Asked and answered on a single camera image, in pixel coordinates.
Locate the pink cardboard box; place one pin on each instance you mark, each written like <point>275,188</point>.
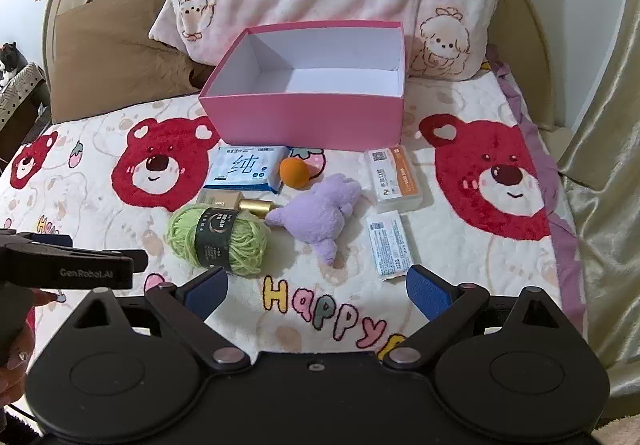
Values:
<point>300,120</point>

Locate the green yarn ball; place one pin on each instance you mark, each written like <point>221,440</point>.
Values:
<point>185,235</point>

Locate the orange ball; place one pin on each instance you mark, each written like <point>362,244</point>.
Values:
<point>294,172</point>

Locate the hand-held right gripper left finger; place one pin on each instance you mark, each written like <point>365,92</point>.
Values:
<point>207,292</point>

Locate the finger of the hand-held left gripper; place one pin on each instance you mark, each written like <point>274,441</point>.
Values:
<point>139,261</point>
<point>47,241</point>

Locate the purple plush toy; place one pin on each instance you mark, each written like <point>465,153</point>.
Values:
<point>320,215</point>

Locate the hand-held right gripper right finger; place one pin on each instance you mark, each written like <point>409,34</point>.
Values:
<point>427,292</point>

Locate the blue white tissue pack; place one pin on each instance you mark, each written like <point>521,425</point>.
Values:
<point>240,170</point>

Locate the beige gold cosmetic bottle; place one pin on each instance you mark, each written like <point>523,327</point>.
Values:
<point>255,207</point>

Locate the white wipe packet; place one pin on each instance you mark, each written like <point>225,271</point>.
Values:
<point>392,245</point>

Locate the person's left hand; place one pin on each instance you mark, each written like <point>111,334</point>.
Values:
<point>45,297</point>

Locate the orange white mask pack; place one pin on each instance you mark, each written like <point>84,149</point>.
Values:
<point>395,180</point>

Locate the grey cat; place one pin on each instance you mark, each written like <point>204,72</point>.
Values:
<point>7,60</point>

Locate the patterned cloth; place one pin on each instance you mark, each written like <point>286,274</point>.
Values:
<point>25,80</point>

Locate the brown pillow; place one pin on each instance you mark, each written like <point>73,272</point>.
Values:
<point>115,55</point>

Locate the gold curtain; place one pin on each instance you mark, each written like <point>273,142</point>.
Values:
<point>610,175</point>

